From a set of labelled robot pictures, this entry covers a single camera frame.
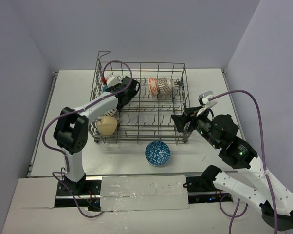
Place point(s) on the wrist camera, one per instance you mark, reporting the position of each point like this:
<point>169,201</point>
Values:
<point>111,80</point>
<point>205,103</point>

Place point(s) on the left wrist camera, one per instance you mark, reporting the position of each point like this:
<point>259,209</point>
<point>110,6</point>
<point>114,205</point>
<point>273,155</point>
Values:
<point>111,80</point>

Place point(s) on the yellow bowl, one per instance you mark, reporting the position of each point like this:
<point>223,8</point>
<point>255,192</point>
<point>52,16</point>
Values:
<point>106,125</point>

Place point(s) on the grey patterned bowl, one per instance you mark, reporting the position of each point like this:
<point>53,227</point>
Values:
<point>166,86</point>

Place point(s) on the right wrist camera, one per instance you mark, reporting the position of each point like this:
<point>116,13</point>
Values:
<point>205,103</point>

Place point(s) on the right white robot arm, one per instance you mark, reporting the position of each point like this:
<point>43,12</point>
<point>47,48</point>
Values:
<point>268,196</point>

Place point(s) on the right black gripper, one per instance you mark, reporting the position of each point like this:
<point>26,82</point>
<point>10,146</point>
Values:
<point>189,114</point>

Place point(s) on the blue patterned bowl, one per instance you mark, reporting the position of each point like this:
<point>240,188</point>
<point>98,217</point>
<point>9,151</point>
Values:
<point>157,153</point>

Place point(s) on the grey wire dish rack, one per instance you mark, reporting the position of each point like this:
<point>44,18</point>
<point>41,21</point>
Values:
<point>146,118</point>

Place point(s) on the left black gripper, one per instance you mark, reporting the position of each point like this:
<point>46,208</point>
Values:
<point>131,88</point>

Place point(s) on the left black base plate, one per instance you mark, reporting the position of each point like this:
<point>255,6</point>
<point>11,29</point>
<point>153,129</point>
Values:
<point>87,197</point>

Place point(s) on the orange floral bowl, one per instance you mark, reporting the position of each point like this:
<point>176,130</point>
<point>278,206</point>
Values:
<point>153,86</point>

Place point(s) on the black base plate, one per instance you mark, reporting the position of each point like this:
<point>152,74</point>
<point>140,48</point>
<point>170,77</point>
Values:
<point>199,192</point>
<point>87,197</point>

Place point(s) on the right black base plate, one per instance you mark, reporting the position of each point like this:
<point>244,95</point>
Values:
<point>199,192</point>

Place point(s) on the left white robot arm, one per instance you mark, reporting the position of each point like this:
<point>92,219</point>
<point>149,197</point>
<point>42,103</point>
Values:
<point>71,131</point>

